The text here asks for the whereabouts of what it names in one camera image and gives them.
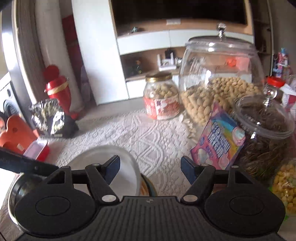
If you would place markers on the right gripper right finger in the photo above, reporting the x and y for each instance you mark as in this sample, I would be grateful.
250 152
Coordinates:
201 179

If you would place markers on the white wifi router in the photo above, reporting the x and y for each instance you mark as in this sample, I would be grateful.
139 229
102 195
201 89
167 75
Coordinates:
168 62

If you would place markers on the black gold snack bag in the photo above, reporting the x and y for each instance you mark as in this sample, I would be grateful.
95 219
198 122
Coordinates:
51 120

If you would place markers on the yellow snack bag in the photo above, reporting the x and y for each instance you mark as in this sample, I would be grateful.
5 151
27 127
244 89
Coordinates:
284 186

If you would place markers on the stainless steel bowl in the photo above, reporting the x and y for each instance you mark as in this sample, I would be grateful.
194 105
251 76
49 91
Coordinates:
24 184

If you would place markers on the white tv cabinet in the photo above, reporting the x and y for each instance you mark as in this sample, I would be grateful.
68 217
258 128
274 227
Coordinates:
102 49

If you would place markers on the cream bowl yellow rim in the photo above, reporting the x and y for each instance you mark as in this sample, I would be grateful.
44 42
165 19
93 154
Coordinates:
146 187

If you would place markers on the orange plastic stool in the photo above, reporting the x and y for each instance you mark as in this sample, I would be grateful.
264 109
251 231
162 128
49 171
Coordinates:
17 136

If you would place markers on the white lace tablecloth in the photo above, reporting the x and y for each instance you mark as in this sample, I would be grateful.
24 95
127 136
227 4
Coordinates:
156 145

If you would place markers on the white enamel bowl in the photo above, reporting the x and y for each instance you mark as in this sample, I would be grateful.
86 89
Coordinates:
125 172

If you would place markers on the orange pumpkin toy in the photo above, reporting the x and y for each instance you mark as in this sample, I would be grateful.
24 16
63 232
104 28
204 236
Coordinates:
232 61

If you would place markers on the pink marshmallow bag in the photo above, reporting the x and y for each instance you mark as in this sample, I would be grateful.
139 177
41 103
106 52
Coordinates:
220 142

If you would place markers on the glass jar dark seeds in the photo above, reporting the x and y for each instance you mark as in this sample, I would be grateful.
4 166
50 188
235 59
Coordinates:
268 129

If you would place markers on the green toy tractor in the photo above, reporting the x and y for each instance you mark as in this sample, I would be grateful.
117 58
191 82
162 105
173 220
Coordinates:
136 67

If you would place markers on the pink plastic tray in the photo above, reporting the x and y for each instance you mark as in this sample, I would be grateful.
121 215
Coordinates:
38 150

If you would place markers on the red figurine container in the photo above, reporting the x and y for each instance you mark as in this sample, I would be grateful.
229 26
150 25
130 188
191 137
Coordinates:
58 88

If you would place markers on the large glass peanut jar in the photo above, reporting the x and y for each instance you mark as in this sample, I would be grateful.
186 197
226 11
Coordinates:
204 77

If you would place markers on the small peanut jar gold lid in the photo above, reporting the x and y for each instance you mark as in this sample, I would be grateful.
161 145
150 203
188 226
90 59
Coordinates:
161 96

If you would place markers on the black television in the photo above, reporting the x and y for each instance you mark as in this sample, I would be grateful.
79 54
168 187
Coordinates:
129 11

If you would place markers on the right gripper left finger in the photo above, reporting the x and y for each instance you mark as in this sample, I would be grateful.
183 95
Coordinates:
100 177

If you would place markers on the washing machine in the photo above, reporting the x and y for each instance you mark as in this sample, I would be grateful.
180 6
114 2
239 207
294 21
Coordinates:
9 103

